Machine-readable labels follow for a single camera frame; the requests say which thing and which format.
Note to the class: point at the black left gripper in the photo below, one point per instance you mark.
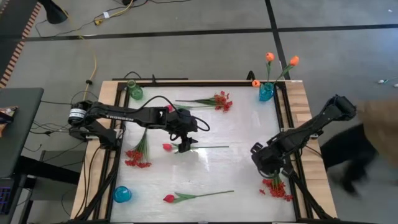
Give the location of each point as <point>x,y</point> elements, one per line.
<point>182,123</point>

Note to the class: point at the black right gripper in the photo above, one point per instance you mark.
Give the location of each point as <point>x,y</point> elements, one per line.
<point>270,155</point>

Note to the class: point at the red small-blossom flower bunch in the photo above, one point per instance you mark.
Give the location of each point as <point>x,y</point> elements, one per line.
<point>136,155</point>
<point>276,188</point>
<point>221,101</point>

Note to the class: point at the orange artificial tulip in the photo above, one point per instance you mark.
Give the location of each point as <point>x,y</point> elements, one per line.
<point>256,83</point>
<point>294,60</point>
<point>270,57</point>

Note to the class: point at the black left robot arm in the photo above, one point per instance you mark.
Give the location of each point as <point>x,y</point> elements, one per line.
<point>124,113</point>

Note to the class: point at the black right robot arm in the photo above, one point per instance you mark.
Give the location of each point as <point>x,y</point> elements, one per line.
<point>311,127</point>

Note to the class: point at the green glass vase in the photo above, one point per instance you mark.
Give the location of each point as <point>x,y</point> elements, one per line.
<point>136,92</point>

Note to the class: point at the blue textured glass vase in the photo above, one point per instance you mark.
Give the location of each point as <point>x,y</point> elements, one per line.
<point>122,194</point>
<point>266,93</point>

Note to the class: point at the person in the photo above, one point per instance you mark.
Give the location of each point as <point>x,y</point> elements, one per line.
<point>351,149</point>

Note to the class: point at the black side desk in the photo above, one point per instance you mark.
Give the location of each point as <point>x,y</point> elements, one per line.
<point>21,130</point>

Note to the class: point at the colourful snack bag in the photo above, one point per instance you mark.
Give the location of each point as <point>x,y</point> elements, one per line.
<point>7,113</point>

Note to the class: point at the black cone-shaped stand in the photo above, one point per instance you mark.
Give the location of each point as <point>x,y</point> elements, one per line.
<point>54,14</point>

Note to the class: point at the backlit black keyboard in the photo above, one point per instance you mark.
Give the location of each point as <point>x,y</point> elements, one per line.
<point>4,199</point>

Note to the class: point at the black mat orange striped edge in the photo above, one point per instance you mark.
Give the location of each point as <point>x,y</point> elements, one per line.
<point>12,18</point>

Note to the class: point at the black aluminium table frame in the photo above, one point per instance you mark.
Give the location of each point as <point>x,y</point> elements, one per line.
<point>217,84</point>

